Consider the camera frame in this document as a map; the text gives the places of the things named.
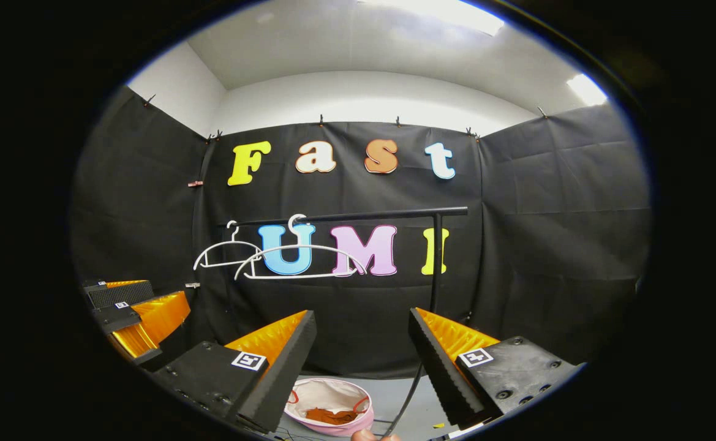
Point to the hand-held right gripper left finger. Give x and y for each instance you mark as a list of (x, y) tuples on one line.
[(285, 367)]

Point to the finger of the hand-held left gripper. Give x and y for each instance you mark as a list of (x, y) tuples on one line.
[(122, 294), (155, 318)]

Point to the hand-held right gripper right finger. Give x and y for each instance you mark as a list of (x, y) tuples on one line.
[(434, 367)]

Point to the pink white laundry hamper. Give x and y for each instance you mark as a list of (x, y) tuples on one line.
[(327, 392)]

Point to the white plastic hanger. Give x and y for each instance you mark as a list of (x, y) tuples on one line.
[(302, 247), (232, 243)]

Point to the black clothes rack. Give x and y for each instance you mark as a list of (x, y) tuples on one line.
[(382, 214)]

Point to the row of black cloth clips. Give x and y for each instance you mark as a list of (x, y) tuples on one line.
[(320, 119)]

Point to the small ceiling light panel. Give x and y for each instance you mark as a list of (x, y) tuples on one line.
[(587, 90)]

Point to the large ceiling light panel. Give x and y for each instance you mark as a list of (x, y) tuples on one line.
[(449, 12)]

